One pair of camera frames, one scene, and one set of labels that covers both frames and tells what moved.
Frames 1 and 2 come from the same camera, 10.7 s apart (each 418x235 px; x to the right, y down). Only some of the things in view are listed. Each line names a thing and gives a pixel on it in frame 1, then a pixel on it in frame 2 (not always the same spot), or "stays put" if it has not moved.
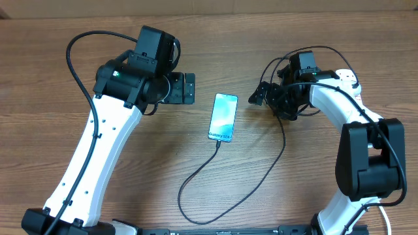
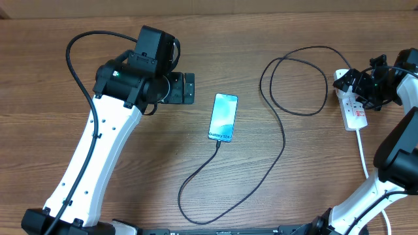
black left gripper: (177, 96) stays put
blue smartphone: (221, 124) stays put
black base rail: (125, 228) stays put
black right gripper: (273, 89) -> (377, 101)
